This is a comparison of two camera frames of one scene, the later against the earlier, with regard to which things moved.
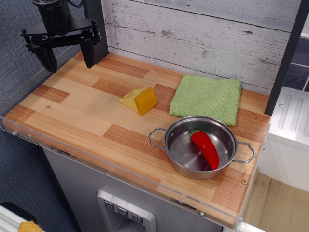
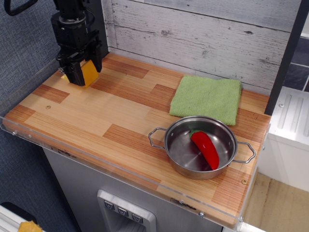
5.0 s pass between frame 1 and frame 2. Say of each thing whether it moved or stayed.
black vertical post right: stayed
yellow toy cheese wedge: moved
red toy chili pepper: stayed
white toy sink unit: stayed
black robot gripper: moved
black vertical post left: stayed
